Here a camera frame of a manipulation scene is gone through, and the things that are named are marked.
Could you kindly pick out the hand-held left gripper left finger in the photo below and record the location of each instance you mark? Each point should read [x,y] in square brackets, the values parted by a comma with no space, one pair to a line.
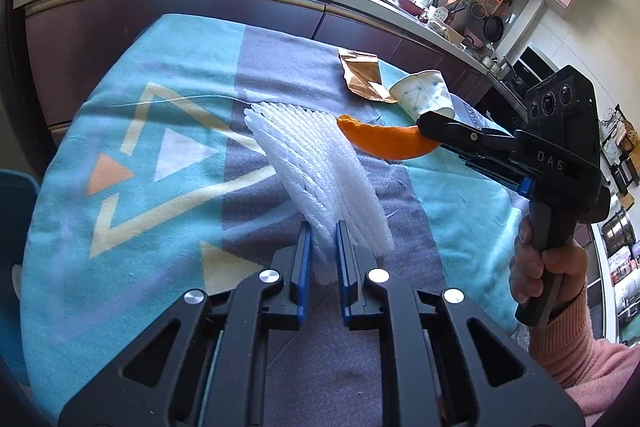
[303,287]

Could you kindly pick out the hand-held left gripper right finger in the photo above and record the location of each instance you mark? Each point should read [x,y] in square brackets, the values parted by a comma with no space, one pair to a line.
[342,277]

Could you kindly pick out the red mixing bowl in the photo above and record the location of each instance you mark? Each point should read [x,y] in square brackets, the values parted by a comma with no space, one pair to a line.
[411,6]

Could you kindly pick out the black frying pan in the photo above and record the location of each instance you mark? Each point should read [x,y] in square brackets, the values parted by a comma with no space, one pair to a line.
[494,29]

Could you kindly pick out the kitchen counter cabinet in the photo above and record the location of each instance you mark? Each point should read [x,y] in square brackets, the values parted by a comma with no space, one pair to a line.
[150,22]

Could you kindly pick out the brown paper bag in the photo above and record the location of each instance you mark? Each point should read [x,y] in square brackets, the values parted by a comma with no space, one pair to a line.
[362,74]

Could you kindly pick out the metal storage shelf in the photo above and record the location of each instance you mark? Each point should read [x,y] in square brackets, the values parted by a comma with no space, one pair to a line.
[622,257]

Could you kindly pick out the white foam fruit net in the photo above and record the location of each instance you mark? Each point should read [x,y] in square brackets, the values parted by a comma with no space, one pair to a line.
[320,167]

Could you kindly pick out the beige food container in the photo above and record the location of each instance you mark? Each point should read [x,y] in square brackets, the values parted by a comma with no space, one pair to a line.
[447,32]

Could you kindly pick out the patterned paper cup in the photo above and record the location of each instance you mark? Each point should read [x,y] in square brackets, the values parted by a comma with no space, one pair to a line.
[425,94]

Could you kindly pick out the blue grey printed tablecloth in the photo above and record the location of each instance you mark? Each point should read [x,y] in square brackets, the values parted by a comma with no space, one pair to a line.
[165,217]

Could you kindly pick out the person's right hand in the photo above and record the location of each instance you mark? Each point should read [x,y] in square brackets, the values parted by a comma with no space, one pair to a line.
[525,267]

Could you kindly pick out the large orange peel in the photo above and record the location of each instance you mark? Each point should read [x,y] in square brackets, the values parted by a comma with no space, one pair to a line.
[385,139]

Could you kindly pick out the built-in black oven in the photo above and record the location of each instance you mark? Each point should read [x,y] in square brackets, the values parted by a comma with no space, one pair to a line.
[530,64]

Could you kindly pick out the blue plastic bin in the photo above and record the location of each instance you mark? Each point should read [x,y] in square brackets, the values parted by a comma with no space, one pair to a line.
[15,282]

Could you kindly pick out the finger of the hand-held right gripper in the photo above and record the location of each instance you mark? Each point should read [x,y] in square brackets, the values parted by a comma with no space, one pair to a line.
[485,159]
[460,129]

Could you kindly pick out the person's right forearm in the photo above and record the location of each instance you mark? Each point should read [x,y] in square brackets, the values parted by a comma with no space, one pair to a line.
[585,357]

